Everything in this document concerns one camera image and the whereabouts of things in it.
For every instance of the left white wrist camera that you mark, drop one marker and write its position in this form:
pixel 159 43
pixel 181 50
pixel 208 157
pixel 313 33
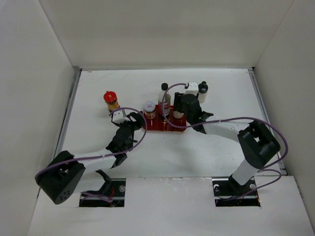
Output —
pixel 119 116

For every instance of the soy sauce bottle black cap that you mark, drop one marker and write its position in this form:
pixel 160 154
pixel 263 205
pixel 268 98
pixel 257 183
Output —
pixel 164 101

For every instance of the red rectangular tray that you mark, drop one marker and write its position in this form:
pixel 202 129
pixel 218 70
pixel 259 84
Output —
pixel 155 122

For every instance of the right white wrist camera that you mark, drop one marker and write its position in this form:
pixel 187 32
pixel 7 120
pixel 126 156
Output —
pixel 191 88

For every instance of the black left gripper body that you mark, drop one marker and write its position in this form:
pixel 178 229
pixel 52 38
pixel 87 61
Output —
pixel 130 126

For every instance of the black top sugar shaker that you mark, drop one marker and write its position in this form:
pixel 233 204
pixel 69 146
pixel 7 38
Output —
pixel 202 91

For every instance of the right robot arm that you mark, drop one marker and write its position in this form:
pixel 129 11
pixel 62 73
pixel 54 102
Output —
pixel 257 143

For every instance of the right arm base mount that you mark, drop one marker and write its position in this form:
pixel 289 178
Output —
pixel 226 196

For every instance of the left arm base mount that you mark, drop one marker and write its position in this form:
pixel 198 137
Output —
pixel 110 194

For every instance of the small white lid jar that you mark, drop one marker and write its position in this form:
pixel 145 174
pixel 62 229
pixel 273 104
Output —
pixel 149 110

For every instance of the clear top salt grinder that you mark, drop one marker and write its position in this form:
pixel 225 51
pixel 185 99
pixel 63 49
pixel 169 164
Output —
pixel 177 114

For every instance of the right aluminium frame rail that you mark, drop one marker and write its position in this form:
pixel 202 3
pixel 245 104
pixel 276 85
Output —
pixel 251 72

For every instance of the aluminium frame rail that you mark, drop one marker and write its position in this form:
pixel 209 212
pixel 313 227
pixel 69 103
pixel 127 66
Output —
pixel 251 72
pixel 67 113

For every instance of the red lid sauce jar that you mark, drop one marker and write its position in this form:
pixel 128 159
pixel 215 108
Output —
pixel 111 100

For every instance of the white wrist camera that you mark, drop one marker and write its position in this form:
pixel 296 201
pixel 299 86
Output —
pixel 191 88
pixel 119 116

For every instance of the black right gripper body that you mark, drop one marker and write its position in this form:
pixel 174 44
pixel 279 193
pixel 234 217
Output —
pixel 188 118

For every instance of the left aluminium frame rail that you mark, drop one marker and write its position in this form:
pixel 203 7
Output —
pixel 67 113

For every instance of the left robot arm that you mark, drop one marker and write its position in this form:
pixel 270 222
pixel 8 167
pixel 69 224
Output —
pixel 85 173

